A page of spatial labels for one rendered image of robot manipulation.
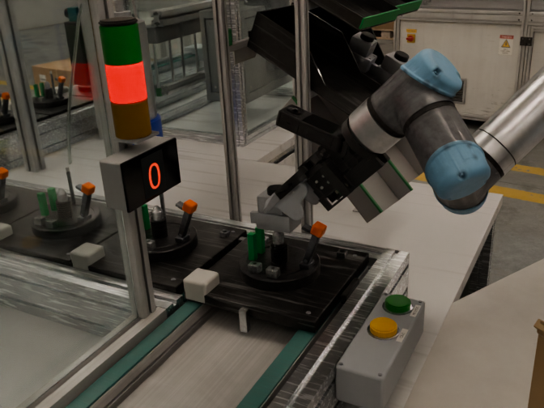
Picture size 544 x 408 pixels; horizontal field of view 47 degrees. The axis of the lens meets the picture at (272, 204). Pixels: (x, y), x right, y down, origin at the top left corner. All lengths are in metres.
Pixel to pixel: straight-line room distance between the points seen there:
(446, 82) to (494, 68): 4.25
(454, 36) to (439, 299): 4.05
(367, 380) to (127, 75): 0.51
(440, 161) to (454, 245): 0.64
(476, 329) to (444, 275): 0.19
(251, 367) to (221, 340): 0.09
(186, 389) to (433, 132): 0.49
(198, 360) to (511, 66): 4.31
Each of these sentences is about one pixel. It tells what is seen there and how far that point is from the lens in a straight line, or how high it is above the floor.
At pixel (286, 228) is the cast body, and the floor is 1.07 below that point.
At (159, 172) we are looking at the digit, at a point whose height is 1.20.
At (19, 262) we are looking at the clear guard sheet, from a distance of 0.83.
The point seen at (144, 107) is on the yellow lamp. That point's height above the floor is 1.30.
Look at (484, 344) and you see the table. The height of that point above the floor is 0.86.
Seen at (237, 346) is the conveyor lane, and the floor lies 0.92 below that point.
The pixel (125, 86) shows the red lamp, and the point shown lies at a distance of 0.86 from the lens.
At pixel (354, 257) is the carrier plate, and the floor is 0.97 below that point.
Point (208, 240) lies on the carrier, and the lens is 1.22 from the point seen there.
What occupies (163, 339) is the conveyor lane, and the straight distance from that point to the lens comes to 1.00.
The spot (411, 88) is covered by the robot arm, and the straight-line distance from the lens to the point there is 0.86.
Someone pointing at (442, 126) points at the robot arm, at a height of 1.27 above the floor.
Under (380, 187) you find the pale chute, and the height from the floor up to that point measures 1.02.
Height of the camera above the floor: 1.51
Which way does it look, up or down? 23 degrees down
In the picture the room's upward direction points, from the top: 3 degrees counter-clockwise
